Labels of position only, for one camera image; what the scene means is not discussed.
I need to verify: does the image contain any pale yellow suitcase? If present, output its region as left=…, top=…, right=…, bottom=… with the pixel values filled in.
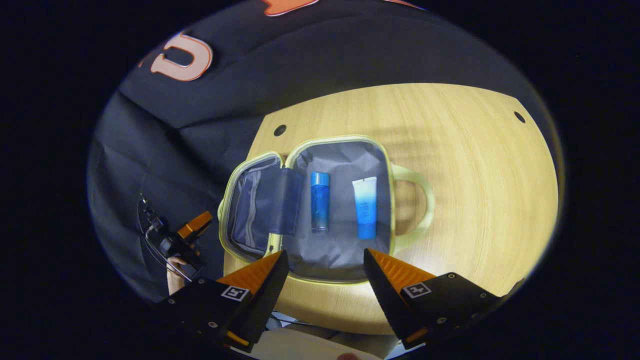
left=218, top=135, right=436, bottom=285

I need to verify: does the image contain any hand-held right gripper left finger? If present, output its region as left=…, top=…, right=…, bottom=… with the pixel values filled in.
left=160, top=250, right=290, bottom=353

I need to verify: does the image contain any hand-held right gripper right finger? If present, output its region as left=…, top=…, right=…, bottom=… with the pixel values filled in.
left=363, top=248, right=503, bottom=351

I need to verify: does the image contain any blue skincare bottle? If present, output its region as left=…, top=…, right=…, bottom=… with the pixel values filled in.
left=310, top=171, right=330, bottom=234

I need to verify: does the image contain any blue white skincare tube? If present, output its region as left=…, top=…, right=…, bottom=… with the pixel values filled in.
left=352, top=176, right=378, bottom=240

